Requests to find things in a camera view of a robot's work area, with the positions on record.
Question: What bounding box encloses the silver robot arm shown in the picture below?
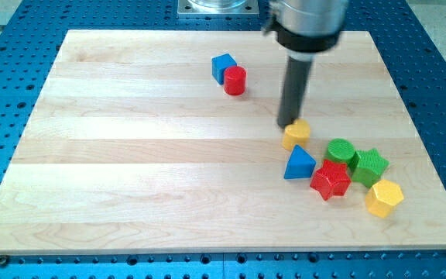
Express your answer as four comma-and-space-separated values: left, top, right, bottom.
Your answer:
262, 0, 349, 62

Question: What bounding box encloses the blue cube block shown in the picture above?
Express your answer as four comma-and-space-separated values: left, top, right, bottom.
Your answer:
211, 53, 237, 85

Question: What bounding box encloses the red cylinder block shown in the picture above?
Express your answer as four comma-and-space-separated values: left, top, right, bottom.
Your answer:
224, 66, 247, 96

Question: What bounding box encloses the yellow heart block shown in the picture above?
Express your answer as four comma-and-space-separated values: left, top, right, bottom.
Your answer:
282, 119, 310, 151

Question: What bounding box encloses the light wooden board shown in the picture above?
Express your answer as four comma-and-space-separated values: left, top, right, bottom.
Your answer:
0, 30, 446, 255

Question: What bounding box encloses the blue triangle block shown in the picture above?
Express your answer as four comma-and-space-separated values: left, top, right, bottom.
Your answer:
283, 145, 317, 179

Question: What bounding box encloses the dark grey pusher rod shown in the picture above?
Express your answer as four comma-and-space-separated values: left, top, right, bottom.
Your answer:
276, 57, 312, 129

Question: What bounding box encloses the red star block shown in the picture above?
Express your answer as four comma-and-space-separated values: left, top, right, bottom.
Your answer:
310, 159, 351, 201

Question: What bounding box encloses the green cylinder block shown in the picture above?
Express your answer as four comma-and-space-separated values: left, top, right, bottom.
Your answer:
324, 138, 355, 164

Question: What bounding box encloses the green star block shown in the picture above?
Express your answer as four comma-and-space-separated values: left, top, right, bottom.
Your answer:
348, 148, 389, 188

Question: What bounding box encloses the yellow hexagon block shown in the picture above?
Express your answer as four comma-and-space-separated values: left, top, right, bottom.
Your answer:
365, 179, 404, 218

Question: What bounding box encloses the blue perforated metal table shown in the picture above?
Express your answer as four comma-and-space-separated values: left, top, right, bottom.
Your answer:
0, 1, 446, 278

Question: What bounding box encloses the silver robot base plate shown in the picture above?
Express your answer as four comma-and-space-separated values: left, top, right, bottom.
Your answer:
177, 0, 259, 17

